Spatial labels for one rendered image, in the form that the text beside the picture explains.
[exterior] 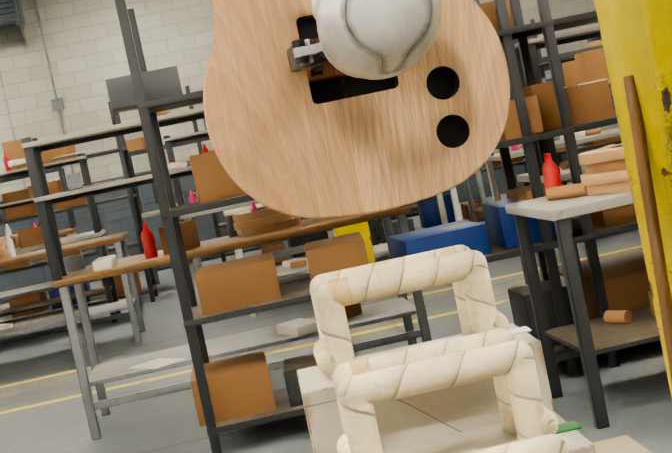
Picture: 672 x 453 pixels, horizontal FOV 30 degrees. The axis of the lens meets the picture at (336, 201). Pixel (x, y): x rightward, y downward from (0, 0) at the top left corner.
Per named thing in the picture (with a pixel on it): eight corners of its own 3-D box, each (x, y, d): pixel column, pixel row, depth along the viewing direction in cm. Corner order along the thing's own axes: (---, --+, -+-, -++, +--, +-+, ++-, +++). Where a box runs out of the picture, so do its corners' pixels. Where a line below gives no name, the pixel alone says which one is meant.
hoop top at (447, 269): (486, 273, 143) (481, 246, 143) (491, 276, 140) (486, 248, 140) (315, 310, 142) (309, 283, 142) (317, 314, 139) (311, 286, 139)
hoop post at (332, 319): (356, 371, 143) (340, 290, 142) (359, 376, 140) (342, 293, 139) (329, 377, 142) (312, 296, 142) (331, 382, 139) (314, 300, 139)
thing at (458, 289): (486, 329, 152) (470, 254, 151) (491, 333, 149) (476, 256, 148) (460, 335, 152) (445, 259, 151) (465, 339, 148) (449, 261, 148)
